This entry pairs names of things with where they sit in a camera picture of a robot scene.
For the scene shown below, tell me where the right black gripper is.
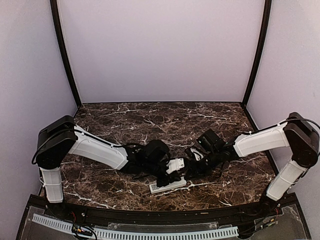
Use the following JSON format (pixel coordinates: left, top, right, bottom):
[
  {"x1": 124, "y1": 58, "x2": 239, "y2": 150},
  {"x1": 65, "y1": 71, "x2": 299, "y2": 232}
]
[{"x1": 184, "y1": 149, "x2": 221, "y2": 180}]

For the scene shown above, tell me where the white remote control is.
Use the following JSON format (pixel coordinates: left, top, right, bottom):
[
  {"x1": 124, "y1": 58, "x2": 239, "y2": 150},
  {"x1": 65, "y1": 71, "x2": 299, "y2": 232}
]
[{"x1": 149, "y1": 177, "x2": 187, "y2": 194}]

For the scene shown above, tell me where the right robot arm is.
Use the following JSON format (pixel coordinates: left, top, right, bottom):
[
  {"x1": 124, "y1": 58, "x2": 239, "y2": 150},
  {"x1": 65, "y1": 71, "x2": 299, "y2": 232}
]
[{"x1": 185, "y1": 112, "x2": 320, "y2": 217}]

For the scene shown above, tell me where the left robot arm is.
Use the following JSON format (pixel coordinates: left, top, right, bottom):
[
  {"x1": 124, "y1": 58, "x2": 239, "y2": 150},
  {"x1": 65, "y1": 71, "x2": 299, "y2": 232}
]
[{"x1": 31, "y1": 115, "x2": 187, "y2": 218}]

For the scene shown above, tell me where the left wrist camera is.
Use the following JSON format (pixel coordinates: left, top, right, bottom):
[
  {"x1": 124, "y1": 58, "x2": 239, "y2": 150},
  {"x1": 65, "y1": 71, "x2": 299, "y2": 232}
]
[{"x1": 166, "y1": 158, "x2": 190, "y2": 175}]

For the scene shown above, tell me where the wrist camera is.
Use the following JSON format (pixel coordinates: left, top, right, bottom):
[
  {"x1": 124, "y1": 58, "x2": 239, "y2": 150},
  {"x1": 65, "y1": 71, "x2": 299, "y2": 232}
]
[
  {"x1": 184, "y1": 147, "x2": 205, "y2": 162},
  {"x1": 166, "y1": 158, "x2": 190, "y2": 175}
]

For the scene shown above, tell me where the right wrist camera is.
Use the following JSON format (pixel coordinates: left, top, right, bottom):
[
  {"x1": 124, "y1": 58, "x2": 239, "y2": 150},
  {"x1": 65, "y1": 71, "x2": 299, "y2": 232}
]
[{"x1": 184, "y1": 147, "x2": 205, "y2": 162}]

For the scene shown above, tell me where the black front rail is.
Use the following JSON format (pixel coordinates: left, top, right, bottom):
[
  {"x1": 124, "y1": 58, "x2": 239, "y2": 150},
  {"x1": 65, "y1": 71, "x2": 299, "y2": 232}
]
[{"x1": 29, "y1": 194, "x2": 298, "y2": 227}]

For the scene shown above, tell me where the white slotted cable duct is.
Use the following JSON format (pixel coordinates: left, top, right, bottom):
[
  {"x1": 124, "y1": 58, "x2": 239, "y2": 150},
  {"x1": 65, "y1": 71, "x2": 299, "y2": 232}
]
[{"x1": 32, "y1": 214, "x2": 239, "y2": 240}]

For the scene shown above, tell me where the right black frame post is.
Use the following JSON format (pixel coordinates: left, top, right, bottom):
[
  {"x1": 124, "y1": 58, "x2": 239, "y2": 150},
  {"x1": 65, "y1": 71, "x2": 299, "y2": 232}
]
[{"x1": 241, "y1": 0, "x2": 273, "y2": 107}]

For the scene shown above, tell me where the black frame post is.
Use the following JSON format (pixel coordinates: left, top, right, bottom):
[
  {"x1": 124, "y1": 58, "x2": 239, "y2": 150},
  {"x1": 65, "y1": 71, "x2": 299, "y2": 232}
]
[
  {"x1": 49, "y1": 0, "x2": 82, "y2": 108},
  {"x1": 241, "y1": 0, "x2": 273, "y2": 107}
]

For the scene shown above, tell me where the left black frame post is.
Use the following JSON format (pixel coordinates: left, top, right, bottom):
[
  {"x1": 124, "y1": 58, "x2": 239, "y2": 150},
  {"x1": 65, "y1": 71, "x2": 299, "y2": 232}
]
[{"x1": 49, "y1": 0, "x2": 82, "y2": 108}]

